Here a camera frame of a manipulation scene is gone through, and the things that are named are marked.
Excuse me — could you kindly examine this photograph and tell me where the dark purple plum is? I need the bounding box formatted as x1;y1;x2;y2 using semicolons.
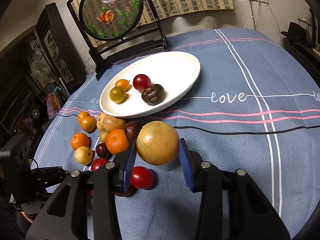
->
95;143;112;159

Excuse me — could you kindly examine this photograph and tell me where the large orange tangerine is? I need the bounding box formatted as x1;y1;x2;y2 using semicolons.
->
106;129;129;155

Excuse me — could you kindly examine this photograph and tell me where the pale yellow longan fruit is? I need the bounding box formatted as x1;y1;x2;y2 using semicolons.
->
74;146;93;165

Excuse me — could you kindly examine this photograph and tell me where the small yellow-green fruit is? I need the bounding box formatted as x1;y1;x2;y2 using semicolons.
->
99;131;109;143

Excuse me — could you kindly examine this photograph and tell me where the small orange tangerine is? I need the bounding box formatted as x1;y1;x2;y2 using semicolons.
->
70;132;90;151

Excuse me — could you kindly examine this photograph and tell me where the dark maroon fruit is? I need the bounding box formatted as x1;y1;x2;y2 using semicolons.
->
125;121;143;141

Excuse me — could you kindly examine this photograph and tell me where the tan brown pear fruit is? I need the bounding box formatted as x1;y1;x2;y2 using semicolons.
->
103;115;126;132

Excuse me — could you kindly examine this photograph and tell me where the large yellow-brown round fruit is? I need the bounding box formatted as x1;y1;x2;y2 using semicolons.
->
136;121;179;166

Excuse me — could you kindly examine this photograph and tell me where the small orange fruit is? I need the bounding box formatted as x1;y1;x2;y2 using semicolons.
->
78;111;91;123

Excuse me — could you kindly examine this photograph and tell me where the red apple-like fruit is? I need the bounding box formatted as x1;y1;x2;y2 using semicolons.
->
91;158;109;172

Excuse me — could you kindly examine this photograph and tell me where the pale tan small fruit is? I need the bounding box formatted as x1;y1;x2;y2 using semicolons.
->
97;113;107;131

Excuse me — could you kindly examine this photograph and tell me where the green-yellow tomato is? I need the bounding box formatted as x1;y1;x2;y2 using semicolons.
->
109;87;126;103

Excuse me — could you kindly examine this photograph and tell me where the blue striped tablecloth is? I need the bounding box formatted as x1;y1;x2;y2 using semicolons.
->
35;28;319;239

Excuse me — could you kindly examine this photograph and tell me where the dark brown mangosteen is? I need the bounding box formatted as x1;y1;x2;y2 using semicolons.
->
142;84;165;106

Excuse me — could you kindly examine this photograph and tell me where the orange cherry tomato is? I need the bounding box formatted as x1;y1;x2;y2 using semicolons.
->
115;79;130;92

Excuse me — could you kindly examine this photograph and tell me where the dark red cherry tomato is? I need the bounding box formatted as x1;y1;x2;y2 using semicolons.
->
133;74;152;93

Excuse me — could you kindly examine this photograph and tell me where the white oval plate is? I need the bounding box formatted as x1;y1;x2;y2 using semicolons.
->
99;51;201;118

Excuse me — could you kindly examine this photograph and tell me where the white electric fan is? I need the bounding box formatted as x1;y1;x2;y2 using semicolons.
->
31;60;50;81

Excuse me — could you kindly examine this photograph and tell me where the dark framed painting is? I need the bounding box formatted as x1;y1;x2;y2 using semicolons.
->
35;3;86;94

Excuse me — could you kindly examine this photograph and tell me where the round goldfish screen ornament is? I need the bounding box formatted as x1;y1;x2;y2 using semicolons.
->
67;0;171;80

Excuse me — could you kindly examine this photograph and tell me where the white power cable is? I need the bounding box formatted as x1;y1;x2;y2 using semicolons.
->
243;0;261;29

